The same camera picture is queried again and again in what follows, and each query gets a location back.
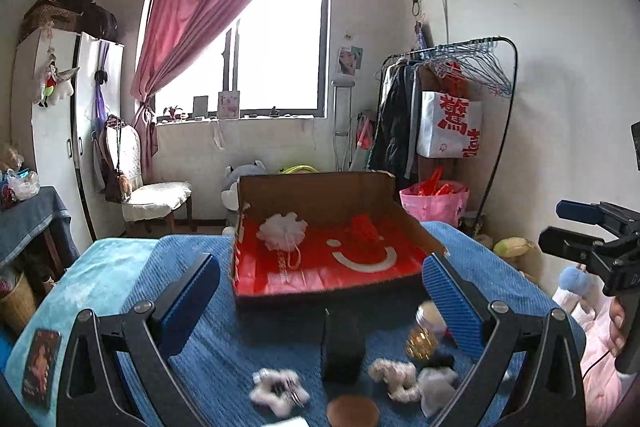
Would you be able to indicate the pink floral card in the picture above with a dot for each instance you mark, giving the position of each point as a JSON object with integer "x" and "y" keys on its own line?
{"x": 229, "y": 104}

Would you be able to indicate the small grey frame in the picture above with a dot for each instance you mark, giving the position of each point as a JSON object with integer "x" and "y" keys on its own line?
{"x": 200, "y": 106}

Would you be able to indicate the person's right hand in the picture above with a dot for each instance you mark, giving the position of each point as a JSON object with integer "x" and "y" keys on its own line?
{"x": 615, "y": 327}

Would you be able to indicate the dark photo card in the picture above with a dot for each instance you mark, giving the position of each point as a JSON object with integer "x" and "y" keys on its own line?
{"x": 41, "y": 369}

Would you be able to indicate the light blue fleece blanket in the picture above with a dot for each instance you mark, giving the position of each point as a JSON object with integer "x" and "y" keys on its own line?
{"x": 90, "y": 277}

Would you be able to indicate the hanging plush doll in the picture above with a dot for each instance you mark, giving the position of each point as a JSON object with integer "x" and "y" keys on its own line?
{"x": 52, "y": 82}

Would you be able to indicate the grey fuzzy cloth piece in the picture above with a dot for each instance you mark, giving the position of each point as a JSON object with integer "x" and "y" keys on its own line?
{"x": 436, "y": 389}

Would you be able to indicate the black fuzzy scrunchie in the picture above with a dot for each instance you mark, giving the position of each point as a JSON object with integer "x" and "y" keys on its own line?
{"x": 442, "y": 361}

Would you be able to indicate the grey crutch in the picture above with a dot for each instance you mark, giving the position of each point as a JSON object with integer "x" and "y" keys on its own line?
{"x": 342, "y": 122}

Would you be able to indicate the brown round lid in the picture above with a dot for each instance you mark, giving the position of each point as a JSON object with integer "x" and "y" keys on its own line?
{"x": 352, "y": 413}

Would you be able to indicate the chair with white cushion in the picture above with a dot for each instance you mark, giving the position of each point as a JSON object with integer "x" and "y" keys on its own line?
{"x": 155, "y": 197}

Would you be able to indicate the glass jar of yellow capsules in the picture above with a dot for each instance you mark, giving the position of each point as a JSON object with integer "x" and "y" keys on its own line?
{"x": 424, "y": 337}

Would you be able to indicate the white fuzzy star hair clip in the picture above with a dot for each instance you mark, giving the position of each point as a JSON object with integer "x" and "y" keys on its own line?
{"x": 277, "y": 389}

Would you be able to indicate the blue pompom plush toy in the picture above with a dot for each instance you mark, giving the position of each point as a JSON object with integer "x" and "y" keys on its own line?
{"x": 572, "y": 279}

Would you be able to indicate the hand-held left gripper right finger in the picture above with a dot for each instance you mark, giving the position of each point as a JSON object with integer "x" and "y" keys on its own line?
{"x": 452, "y": 302}

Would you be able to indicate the pink umbrella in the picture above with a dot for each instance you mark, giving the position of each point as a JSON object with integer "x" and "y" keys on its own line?
{"x": 364, "y": 139}

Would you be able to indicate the cardboard box with red lining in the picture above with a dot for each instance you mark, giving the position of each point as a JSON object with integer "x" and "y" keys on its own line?
{"x": 320, "y": 267}

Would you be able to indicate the cream crochet scrunchie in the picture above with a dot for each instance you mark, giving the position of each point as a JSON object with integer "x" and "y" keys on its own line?
{"x": 395, "y": 379}

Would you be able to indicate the pink garment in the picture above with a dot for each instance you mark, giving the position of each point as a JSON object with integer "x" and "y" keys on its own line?
{"x": 597, "y": 372}

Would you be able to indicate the black bag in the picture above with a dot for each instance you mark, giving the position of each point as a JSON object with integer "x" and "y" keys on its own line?
{"x": 90, "y": 7}

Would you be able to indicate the wall poster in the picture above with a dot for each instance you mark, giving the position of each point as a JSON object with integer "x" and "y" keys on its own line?
{"x": 349, "y": 59}

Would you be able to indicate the black clothes rack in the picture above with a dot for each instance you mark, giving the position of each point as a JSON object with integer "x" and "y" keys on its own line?
{"x": 510, "y": 107}

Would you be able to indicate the clear plastic bag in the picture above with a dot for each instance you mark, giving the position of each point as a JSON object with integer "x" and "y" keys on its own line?
{"x": 22, "y": 184}

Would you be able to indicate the white wardrobe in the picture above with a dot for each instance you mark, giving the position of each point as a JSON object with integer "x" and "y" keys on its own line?
{"x": 55, "y": 147}

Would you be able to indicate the window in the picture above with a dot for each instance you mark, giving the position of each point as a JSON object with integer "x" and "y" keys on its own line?
{"x": 280, "y": 47}

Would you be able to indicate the blue knitted blanket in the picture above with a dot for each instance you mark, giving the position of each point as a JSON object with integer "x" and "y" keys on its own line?
{"x": 270, "y": 337}

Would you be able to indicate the wicker basket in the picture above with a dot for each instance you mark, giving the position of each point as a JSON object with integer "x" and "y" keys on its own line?
{"x": 17, "y": 304}

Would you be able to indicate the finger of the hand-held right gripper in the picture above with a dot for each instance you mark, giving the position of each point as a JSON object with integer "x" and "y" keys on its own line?
{"x": 570, "y": 247}
{"x": 577, "y": 212}

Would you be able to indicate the red knitted pouch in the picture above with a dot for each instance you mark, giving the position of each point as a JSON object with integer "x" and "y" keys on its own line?
{"x": 364, "y": 231}

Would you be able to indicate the yellow green plush toy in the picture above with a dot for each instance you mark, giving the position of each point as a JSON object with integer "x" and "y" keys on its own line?
{"x": 512, "y": 247}

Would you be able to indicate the small potted plant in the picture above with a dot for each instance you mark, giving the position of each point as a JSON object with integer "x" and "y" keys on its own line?
{"x": 173, "y": 112}

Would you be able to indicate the leopard print bag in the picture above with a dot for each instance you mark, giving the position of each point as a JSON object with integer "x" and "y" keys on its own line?
{"x": 45, "y": 14}

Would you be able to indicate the white mesh bath puff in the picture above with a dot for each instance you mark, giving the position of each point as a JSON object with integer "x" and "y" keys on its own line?
{"x": 281, "y": 232}

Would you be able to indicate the black rectangular box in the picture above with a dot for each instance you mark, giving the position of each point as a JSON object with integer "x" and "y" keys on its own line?
{"x": 342, "y": 347}

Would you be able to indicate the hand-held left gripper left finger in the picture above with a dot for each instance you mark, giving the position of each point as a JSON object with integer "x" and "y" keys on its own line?
{"x": 192, "y": 297}

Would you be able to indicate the white shopping bag red print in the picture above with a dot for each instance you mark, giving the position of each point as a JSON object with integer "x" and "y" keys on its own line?
{"x": 450, "y": 127}

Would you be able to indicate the dark hanging coats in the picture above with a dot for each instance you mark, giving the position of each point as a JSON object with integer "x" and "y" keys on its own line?
{"x": 395, "y": 122}

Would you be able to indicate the table with denim cloth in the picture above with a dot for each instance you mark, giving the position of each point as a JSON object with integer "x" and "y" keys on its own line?
{"x": 30, "y": 222}

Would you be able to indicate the pink bag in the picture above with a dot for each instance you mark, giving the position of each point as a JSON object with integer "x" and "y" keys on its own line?
{"x": 435, "y": 204}

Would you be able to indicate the pink curtain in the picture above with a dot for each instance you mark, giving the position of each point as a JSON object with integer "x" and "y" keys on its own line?
{"x": 190, "y": 17}

